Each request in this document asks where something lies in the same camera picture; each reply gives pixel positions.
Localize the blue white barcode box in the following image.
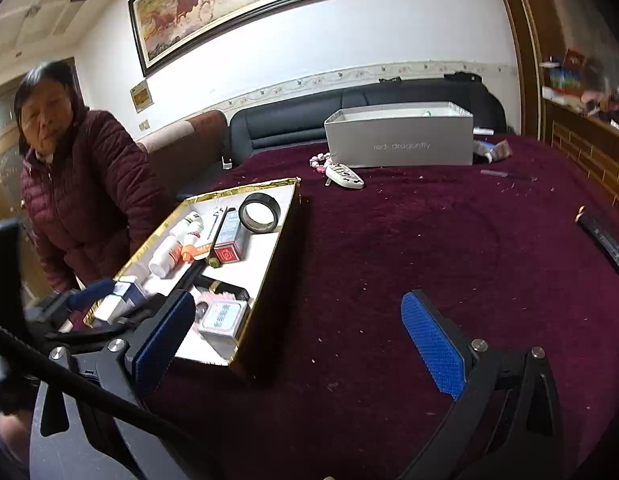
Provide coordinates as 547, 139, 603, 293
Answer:
93, 275, 146, 324

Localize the thin ballpoint pen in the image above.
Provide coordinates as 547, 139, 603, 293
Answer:
480, 169, 538, 182

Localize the white plastic bottle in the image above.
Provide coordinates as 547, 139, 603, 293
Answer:
149, 235, 182, 278

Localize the black tape roll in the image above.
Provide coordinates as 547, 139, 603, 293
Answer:
239, 192, 281, 234

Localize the white remote key fob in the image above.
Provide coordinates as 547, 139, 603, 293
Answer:
325, 162, 365, 190

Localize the small white label box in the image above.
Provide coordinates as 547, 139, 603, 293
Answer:
195, 300, 250, 360

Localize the white tube orange cap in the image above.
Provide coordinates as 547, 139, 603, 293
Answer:
181, 244, 213, 262

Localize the black marker yellow cap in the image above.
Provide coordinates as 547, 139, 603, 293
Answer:
206, 208, 236, 269

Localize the maroon bed blanket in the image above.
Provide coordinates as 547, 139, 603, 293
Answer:
150, 138, 619, 479

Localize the brown cosmetic tube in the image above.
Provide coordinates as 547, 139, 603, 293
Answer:
473, 140, 513, 164

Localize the grey red carton box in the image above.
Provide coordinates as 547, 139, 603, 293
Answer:
214, 208, 250, 264

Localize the wooden shelf counter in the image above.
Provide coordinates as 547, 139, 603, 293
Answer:
538, 49, 619, 221

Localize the black marker pink end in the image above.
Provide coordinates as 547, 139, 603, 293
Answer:
162, 259, 207, 297

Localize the grey red dragonfly shoebox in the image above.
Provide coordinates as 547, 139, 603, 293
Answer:
325, 102, 473, 168

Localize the person in maroon jacket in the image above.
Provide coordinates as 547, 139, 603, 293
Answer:
14, 61, 175, 292

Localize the black leather sofa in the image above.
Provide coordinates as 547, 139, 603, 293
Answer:
174, 75, 508, 201

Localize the white gold-rimmed tray box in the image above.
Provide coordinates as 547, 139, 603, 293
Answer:
115, 178, 300, 367

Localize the white green-label pill bottle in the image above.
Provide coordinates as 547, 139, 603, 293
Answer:
169, 211, 204, 242

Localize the brown upholstered chair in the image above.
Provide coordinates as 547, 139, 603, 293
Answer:
137, 110, 228, 197

